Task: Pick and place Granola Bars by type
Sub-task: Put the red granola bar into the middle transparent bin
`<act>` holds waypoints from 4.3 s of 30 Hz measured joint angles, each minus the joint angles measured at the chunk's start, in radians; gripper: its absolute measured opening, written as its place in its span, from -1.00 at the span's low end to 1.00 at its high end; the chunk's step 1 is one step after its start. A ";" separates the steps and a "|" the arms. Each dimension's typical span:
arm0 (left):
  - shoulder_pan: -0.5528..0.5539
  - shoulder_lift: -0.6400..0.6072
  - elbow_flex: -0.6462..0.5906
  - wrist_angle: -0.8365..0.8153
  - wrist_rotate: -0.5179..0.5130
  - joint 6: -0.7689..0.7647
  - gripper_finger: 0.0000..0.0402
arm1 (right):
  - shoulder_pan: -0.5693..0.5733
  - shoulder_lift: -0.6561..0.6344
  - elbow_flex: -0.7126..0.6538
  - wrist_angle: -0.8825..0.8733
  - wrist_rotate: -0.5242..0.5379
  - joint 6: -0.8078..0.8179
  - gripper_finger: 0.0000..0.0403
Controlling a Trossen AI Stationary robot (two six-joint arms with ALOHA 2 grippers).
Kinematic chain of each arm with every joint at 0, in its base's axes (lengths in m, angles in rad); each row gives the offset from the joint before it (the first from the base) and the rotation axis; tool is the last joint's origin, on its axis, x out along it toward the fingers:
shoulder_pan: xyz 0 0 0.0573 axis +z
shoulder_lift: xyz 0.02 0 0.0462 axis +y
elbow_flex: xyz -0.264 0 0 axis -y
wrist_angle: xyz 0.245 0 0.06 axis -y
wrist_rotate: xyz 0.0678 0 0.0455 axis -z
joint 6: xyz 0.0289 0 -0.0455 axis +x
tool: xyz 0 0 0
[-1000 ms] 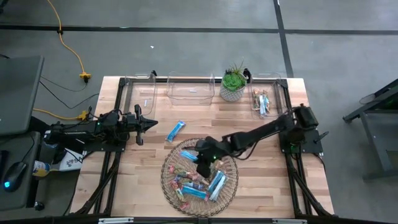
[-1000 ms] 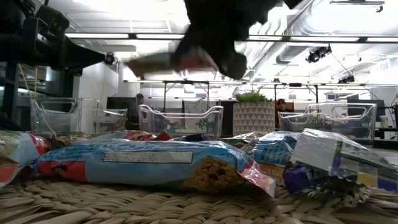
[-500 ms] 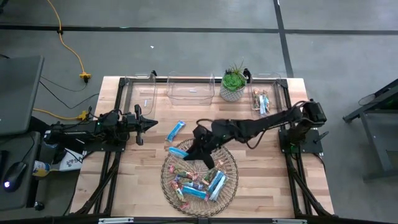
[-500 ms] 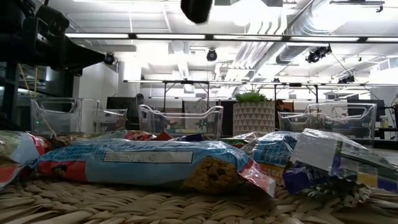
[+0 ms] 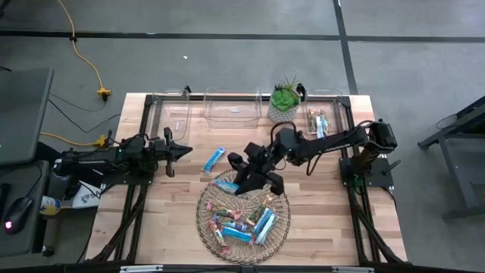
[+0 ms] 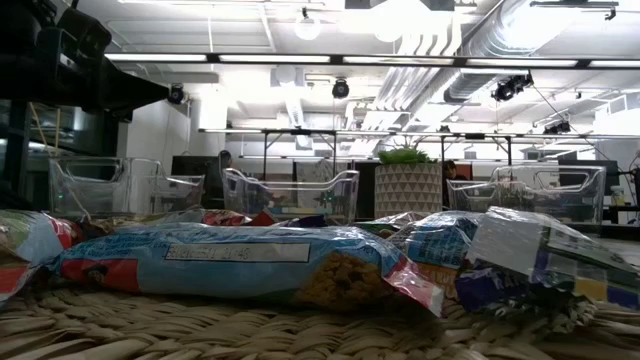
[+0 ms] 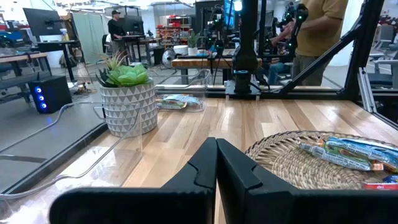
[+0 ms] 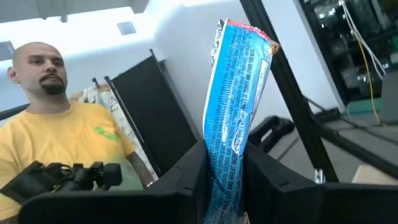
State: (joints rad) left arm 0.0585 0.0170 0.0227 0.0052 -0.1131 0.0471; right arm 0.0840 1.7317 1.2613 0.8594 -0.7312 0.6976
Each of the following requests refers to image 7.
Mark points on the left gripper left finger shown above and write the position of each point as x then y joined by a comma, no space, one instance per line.
140,205

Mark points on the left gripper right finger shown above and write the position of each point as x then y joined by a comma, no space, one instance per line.
280,205

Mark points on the snacks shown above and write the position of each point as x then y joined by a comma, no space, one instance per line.
169,105

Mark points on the snack packets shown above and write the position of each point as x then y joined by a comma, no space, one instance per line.
367,147

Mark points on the red and green granola bar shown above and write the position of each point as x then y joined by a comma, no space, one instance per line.
382,186

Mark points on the white and blue granola bar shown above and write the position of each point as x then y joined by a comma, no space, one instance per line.
186,100

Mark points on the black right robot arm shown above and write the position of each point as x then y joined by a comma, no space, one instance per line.
245,46

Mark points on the round woven wicker tray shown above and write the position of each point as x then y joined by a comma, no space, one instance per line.
289,161

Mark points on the clear plastic bin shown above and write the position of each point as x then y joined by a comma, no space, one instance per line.
199,93
77,174

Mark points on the succulent in patterned white pot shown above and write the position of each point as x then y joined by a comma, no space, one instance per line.
130,105

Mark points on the person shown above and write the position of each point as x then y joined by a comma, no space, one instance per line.
280,71
317,37
116,29

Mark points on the black computer tower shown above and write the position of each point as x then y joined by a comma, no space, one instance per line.
56,93

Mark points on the floor fan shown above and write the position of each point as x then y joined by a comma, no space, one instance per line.
168,59

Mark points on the wooden background table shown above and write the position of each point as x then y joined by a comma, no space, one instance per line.
192,63

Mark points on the white bucket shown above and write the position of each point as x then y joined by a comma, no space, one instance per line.
180,50

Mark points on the small plant in white pot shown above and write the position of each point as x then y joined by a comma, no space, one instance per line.
192,51

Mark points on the grey office chair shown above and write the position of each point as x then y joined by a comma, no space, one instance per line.
385,68

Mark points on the pale green partition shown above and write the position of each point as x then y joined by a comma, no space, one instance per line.
88,37

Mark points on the shelf with red bins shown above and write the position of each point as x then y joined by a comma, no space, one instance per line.
174,31

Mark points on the black desk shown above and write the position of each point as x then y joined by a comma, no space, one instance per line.
56,46

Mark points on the black monitor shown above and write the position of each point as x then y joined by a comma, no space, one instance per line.
133,25
42,21

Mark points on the lit computer monitor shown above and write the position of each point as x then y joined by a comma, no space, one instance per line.
229,14

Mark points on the black aluminium frame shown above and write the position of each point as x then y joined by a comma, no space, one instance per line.
363,46

